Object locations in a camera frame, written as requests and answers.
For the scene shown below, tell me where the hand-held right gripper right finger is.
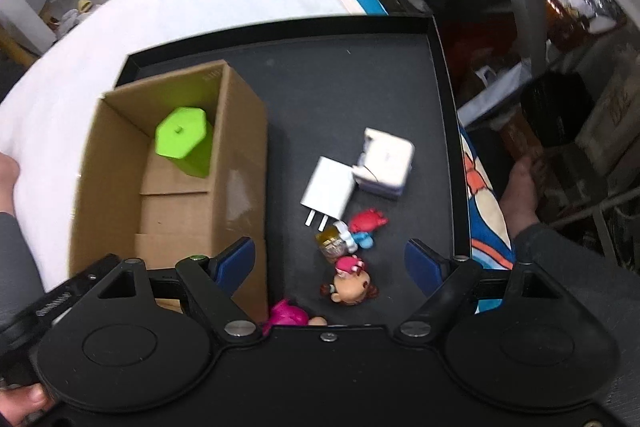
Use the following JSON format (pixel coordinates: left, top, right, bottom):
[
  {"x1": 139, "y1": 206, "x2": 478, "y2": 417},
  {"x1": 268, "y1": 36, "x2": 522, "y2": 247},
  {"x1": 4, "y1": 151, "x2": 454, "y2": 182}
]
[{"x1": 392, "y1": 238, "x2": 566, "y2": 348}]

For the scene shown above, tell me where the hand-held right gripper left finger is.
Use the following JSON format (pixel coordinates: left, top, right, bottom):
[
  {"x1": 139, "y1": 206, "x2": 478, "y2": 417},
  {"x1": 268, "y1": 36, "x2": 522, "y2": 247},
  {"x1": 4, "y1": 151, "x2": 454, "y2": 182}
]
[{"x1": 92, "y1": 237, "x2": 266, "y2": 348}]

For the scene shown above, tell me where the red blue small figurine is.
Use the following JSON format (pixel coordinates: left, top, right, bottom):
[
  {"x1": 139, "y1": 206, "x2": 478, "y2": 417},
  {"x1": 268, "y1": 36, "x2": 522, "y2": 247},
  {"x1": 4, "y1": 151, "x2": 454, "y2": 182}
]
[{"x1": 347, "y1": 208, "x2": 390, "y2": 252}]

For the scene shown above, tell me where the magenta dinosaur toy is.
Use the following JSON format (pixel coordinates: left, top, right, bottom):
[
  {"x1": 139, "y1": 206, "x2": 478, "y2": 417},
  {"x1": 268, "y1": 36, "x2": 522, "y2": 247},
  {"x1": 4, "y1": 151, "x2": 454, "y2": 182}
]
[{"x1": 262, "y1": 298, "x2": 328, "y2": 333}]

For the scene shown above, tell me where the small doll figure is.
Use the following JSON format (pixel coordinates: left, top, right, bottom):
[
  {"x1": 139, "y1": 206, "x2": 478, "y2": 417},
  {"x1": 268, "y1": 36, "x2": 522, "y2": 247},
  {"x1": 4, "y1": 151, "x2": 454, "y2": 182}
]
[{"x1": 320, "y1": 254, "x2": 380, "y2": 306}]

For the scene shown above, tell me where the small amber bottle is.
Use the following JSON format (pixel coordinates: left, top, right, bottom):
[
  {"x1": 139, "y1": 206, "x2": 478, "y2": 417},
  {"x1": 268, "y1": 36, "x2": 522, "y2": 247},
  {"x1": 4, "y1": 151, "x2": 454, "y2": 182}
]
[{"x1": 314, "y1": 223, "x2": 358, "y2": 264}]

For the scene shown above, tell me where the white purple cube charger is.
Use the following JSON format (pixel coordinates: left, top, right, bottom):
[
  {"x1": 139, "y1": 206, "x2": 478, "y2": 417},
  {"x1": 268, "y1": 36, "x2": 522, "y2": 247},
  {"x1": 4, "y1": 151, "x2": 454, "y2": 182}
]
[{"x1": 351, "y1": 127, "x2": 416, "y2": 198}]

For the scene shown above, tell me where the brown cardboard box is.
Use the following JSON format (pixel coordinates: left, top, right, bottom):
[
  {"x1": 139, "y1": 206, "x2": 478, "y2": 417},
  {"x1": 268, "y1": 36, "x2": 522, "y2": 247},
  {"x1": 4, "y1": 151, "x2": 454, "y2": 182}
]
[{"x1": 67, "y1": 59, "x2": 271, "y2": 323}]

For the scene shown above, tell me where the white plug charger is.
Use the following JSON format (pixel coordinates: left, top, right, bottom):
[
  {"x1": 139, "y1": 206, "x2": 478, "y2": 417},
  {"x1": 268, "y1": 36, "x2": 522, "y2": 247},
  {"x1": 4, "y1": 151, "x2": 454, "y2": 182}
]
[{"x1": 300, "y1": 156, "x2": 357, "y2": 230}]

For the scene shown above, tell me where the black shallow tray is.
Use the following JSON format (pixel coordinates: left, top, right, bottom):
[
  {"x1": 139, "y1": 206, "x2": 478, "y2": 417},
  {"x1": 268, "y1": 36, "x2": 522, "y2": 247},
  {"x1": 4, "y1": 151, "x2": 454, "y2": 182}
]
[{"x1": 114, "y1": 14, "x2": 473, "y2": 328}]

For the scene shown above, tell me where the person's left hand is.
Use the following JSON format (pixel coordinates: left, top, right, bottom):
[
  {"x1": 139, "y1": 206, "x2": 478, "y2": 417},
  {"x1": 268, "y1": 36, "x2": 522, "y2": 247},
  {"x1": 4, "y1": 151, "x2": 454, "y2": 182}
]
[{"x1": 0, "y1": 382, "x2": 55, "y2": 427}]

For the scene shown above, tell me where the person's left leg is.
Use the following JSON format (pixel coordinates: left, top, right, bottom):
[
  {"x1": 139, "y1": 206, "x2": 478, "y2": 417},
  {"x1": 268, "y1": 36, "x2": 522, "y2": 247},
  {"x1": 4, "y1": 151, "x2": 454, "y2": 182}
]
[{"x1": 0, "y1": 154, "x2": 48, "y2": 328}]

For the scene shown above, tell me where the person's leg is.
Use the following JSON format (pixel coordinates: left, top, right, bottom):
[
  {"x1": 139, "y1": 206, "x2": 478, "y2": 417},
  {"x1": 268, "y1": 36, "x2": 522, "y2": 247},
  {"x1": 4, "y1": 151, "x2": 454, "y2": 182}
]
[
  {"x1": 0, "y1": 154, "x2": 48, "y2": 328},
  {"x1": 500, "y1": 154, "x2": 640, "y2": 298}
]

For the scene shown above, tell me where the person's right leg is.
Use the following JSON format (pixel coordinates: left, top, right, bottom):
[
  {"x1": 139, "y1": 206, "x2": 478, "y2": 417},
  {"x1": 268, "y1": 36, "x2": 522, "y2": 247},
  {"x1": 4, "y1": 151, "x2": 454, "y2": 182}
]
[{"x1": 500, "y1": 154, "x2": 640, "y2": 298}]

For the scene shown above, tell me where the green hexagonal container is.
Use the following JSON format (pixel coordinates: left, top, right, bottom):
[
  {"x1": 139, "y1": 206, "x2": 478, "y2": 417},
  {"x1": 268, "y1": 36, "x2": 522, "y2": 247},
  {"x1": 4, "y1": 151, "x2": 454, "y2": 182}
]
[{"x1": 155, "y1": 106, "x2": 216, "y2": 179}]

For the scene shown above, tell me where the black bag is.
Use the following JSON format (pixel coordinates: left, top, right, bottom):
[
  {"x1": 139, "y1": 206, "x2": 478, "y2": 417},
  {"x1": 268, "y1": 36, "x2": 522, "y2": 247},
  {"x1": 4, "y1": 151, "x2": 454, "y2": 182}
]
[{"x1": 520, "y1": 72, "x2": 596, "y2": 150}]

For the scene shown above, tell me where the beige canvas bag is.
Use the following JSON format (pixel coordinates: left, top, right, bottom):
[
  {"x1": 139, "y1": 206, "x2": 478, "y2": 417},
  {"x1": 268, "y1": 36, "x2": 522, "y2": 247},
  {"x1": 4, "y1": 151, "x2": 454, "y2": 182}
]
[{"x1": 575, "y1": 42, "x2": 640, "y2": 178}]

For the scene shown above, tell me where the red plastic basket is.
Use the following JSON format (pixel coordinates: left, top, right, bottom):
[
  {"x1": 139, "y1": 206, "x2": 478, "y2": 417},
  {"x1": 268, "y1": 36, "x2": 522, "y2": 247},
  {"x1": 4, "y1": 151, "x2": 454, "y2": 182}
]
[{"x1": 545, "y1": 0, "x2": 626, "y2": 52}]

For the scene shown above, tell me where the white plastic bag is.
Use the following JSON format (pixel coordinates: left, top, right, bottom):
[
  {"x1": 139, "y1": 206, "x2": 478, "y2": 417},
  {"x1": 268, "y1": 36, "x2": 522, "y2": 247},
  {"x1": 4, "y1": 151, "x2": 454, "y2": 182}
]
[{"x1": 47, "y1": 9, "x2": 83, "y2": 32}]

